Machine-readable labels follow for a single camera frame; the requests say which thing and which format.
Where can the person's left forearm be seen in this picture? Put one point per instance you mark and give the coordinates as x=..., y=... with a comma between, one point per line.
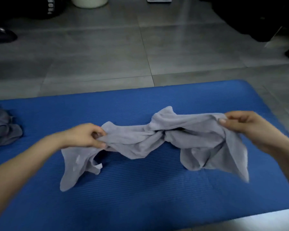
x=21, y=163

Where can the person's right forearm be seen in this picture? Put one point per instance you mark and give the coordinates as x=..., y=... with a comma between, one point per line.
x=283, y=151

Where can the black bag with white print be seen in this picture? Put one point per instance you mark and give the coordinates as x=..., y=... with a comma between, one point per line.
x=47, y=5

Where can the white plastic bucket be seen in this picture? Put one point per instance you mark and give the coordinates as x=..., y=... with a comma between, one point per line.
x=89, y=1

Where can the black fabric heap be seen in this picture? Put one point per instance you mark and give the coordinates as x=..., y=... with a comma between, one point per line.
x=250, y=14

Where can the person's right hand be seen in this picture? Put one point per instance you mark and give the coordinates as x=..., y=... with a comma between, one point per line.
x=249, y=127

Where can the person's left hand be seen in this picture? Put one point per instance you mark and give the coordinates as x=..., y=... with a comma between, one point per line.
x=80, y=135

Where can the light grey garment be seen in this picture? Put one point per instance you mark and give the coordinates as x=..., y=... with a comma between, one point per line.
x=159, y=139

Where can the person's left thumb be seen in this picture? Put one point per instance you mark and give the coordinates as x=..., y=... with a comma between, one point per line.
x=98, y=143

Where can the dark grey crumpled garment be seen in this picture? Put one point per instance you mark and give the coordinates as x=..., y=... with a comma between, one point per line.
x=2, y=129

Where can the blue foam mat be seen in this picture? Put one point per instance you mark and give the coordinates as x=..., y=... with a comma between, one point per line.
x=144, y=180

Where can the person's right thumb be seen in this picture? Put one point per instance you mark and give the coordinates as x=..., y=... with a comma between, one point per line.
x=227, y=124

